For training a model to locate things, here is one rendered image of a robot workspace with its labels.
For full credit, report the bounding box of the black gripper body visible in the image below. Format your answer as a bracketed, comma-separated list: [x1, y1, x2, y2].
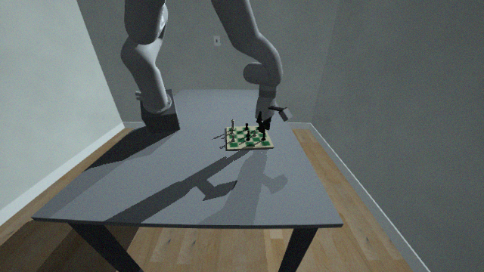
[255, 96, 276, 121]

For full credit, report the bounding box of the green and cream chessboard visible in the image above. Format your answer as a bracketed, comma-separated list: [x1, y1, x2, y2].
[226, 126, 274, 150]

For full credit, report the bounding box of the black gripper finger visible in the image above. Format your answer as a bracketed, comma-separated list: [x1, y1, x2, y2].
[265, 117, 271, 130]
[256, 111, 265, 134]

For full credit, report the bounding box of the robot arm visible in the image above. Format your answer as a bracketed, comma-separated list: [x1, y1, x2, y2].
[121, 0, 283, 113]

